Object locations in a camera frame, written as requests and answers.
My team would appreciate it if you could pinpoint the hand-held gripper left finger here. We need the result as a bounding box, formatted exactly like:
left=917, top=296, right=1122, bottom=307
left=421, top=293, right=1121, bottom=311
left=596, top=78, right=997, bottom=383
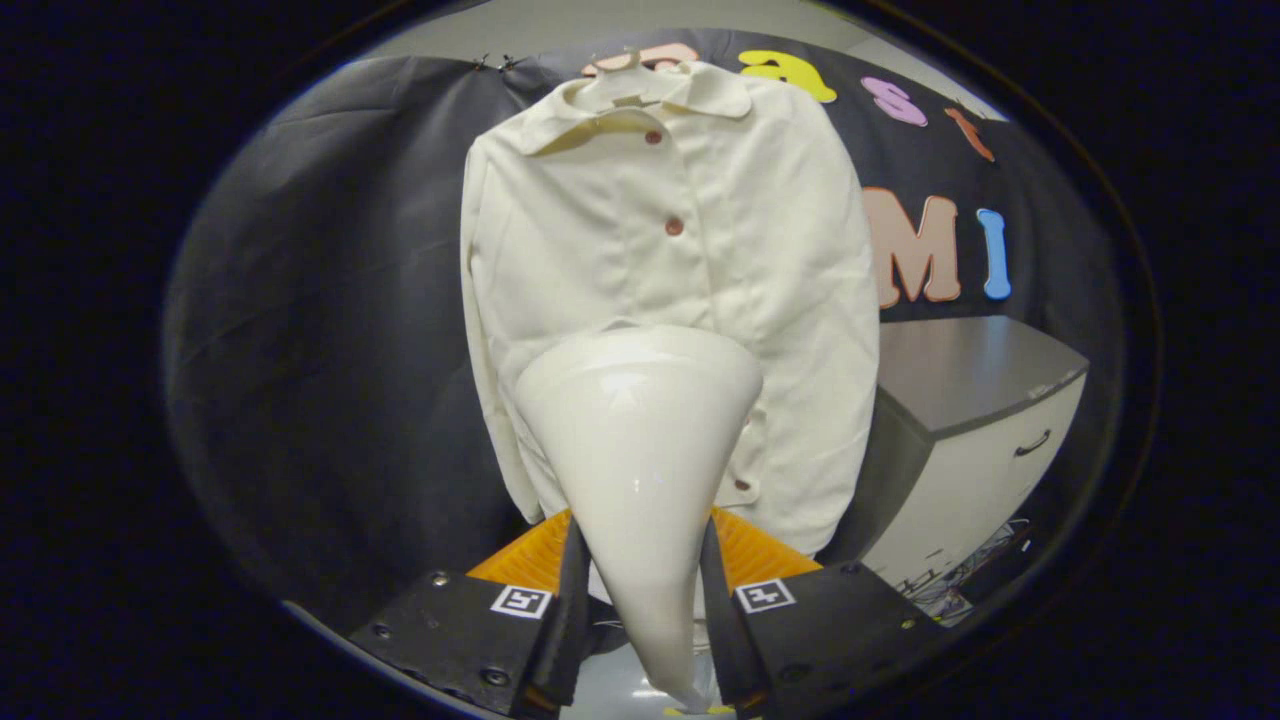
left=348, top=510, right=593, bottom=719

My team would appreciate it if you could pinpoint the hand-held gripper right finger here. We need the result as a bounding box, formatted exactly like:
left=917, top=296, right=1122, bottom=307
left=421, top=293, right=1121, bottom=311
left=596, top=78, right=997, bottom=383
left=700, top=507, right=943, bottom=716

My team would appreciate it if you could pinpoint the cream button-up shirt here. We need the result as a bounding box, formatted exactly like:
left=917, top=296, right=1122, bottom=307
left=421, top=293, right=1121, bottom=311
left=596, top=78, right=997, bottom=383
left=460, top=60, right=881, bottom=559

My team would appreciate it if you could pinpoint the cream clothes hanger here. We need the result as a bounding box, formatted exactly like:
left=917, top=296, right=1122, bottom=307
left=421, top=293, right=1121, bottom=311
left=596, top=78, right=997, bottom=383
left=585, top=48, right=691, bottom=109

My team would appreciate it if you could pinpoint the grey top white cabinet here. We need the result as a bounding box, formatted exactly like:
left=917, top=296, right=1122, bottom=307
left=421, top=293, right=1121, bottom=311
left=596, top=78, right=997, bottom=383
left=820, top=316, right=1091, bottom=591

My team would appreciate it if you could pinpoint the tangle of cables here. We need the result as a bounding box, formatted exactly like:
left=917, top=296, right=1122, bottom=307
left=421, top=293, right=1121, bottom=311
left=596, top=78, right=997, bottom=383
left=898, top=518, right=1033, bottom=623

